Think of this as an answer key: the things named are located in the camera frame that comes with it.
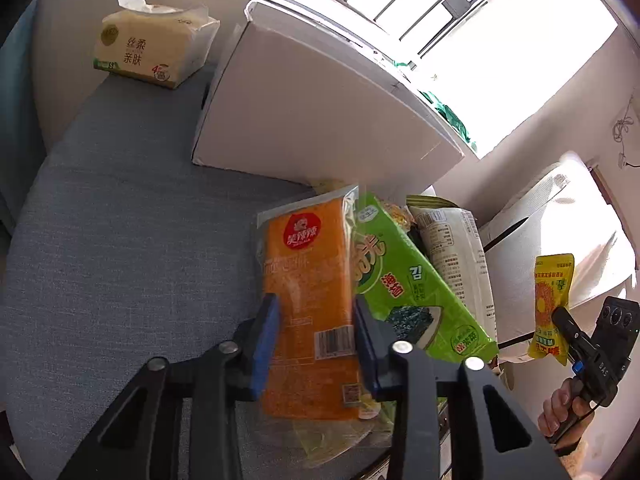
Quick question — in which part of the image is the yellow snack packet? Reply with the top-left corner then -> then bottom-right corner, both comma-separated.
527,254 -> 575,365

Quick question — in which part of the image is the tall white noodle snack bag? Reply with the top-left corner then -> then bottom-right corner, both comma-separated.
406,195 -> 498,339

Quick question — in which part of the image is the green seaweed snack pack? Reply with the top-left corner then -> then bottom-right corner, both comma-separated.
352,193 -> 498,363

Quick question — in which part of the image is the orange cracker pack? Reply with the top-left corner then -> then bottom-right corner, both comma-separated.
255,184 -> 369,422

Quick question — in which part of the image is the person's right hand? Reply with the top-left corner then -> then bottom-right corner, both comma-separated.
537,378 -> 594,448

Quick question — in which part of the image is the yellow noodle snack bag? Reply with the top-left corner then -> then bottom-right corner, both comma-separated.
378,197 -> 414,233

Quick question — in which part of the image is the green plastic bag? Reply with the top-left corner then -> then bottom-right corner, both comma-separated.
390,60 -> 477,154

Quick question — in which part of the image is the teal curtain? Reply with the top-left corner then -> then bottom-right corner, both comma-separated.
0,0 -> 47,232

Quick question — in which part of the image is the white cardboard box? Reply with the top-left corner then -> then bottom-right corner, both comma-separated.
192,2 -> 463,200

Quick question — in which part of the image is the tissue pack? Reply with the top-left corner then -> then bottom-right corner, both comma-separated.
93,0 -> 220,89

